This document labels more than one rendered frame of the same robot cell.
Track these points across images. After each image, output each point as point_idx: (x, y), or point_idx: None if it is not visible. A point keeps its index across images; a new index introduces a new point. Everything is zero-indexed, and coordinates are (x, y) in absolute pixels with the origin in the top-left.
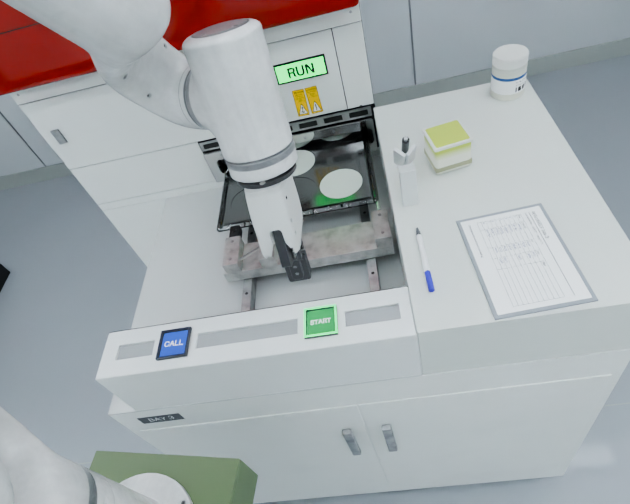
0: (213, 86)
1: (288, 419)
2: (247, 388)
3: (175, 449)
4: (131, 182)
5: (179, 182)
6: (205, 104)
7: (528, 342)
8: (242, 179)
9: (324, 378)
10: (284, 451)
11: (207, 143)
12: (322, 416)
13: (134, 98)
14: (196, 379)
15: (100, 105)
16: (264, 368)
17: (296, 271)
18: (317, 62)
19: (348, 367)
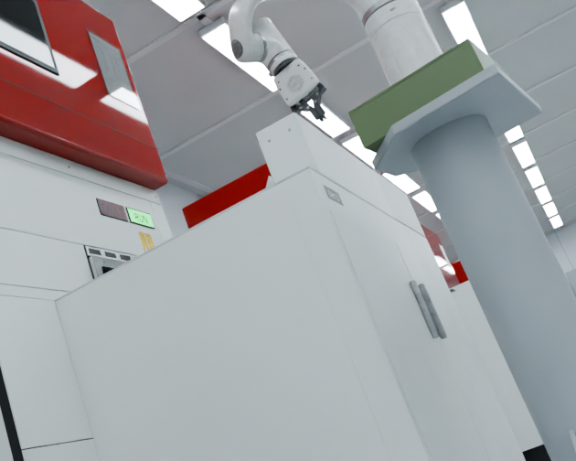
0: (273, 26)
1: (383, 244)
2: (351, 181)
3: (358, 269)
4: (24, 264)
5: (68, 284)
6: (271, 32)
7: (401, 207)
8: (293, 55)
9: (370, 194)
10: (409, 318)
11: (91, 248)
12: (392, 250)
13: (251, 17)
14: (331, 151)
15: (14, 173)
16: (348, 162)
17: (322, 108)
18: (148, 217)
19: (371, 187)
